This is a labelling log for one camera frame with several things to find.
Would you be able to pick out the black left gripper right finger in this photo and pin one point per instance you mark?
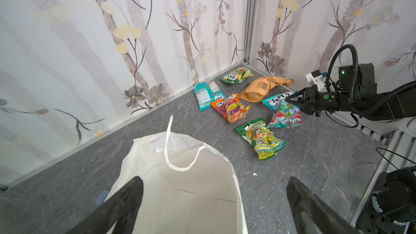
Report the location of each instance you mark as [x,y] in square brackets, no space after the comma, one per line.
[311,215]

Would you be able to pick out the teal pink Fox's candy bag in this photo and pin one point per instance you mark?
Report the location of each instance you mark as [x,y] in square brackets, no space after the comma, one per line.
[286,115]

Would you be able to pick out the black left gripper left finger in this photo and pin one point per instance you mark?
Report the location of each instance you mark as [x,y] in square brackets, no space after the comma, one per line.
[118,214]

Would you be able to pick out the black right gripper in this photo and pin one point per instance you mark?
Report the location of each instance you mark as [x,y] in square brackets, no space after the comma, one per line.
[306,100]

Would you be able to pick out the green Fox's candy bag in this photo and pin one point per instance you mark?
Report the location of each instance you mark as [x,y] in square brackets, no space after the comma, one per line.
[237,76]

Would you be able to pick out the orange Fox's fruits candy bag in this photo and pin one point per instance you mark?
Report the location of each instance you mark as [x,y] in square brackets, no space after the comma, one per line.
[230,108]

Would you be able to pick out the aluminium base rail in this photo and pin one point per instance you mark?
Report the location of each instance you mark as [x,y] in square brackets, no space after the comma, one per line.
[399,151]

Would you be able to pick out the white patterned paper bag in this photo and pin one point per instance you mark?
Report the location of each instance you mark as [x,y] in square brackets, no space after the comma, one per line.
[189,186]

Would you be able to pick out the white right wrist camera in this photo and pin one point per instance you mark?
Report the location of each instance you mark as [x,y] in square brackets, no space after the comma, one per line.
[317,78]

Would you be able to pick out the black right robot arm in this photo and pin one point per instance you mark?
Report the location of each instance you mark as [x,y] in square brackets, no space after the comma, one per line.
[351,87]

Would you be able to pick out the orange snack bag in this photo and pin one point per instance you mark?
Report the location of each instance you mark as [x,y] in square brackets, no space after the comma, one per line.
[260,88]

